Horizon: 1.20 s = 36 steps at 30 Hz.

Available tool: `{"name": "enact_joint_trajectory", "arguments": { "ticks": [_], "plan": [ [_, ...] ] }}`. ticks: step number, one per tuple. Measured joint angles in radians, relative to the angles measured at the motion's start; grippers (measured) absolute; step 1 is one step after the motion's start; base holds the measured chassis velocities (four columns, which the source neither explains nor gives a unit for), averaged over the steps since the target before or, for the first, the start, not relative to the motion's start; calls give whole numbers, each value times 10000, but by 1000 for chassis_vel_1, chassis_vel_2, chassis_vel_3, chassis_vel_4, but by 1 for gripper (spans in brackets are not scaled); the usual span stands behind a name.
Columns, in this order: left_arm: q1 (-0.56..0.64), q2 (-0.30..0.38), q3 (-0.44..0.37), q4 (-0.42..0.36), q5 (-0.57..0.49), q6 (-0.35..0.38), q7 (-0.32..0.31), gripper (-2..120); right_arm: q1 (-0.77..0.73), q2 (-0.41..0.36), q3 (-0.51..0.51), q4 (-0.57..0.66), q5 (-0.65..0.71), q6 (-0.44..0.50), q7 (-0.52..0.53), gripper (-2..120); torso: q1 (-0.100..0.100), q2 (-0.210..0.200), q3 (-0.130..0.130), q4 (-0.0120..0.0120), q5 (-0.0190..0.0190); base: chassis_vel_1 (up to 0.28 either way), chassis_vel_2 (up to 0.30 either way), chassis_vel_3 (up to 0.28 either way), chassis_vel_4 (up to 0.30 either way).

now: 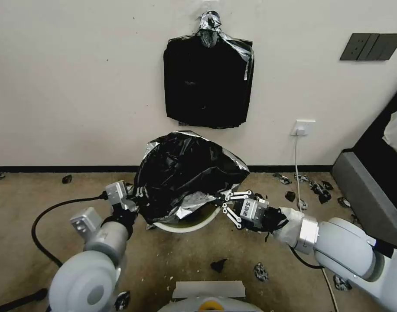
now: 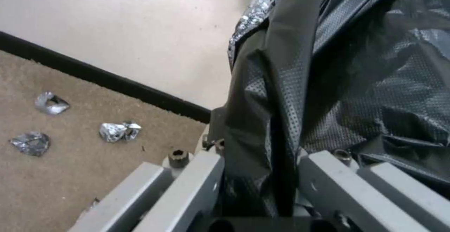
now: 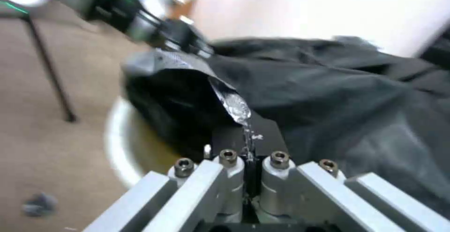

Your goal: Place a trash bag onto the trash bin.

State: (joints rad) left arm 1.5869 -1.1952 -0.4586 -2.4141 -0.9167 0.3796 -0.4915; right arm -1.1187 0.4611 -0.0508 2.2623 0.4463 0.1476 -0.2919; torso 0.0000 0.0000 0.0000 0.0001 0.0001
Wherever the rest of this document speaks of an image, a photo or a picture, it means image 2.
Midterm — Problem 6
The black plastic trash bag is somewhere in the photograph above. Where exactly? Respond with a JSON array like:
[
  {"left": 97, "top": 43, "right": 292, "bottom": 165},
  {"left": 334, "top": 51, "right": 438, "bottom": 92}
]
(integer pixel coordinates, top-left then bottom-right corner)
[{"left": 207, "top": 0, "right": 450, "bottom": 218}]

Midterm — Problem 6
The black baseboard strip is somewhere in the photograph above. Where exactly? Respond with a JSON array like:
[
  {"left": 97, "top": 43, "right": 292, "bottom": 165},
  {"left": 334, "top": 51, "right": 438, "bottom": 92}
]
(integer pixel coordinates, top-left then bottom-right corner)
[{"left": 0, "top": 31, "right": 212, "bottom": 124}]

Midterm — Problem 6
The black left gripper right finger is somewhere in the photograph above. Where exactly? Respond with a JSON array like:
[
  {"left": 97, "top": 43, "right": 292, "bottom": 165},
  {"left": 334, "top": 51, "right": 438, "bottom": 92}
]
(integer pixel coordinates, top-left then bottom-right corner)
[{"left": 297, "top": 149, "right": 450, "bottom": 232}]

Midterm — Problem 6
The crumpled silver foil scrap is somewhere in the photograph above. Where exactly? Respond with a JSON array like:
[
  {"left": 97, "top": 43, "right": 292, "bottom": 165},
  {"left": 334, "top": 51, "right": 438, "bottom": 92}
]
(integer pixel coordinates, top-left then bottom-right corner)
[
  {"left": 99, "top": 120, "right": 143, "bottom": 143},
  {"left": 34, "top": 91, "right": 70, "bottom": 115},
  {"left": 9, "top": 131, "right": 51, "bottom": 157}
]

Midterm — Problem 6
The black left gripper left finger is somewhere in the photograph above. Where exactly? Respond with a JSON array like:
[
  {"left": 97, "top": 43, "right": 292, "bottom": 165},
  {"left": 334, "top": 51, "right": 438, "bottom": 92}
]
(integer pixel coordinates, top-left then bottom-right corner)
[{"left": 69, "top": 106, "right": 230, "bottom": 232}]

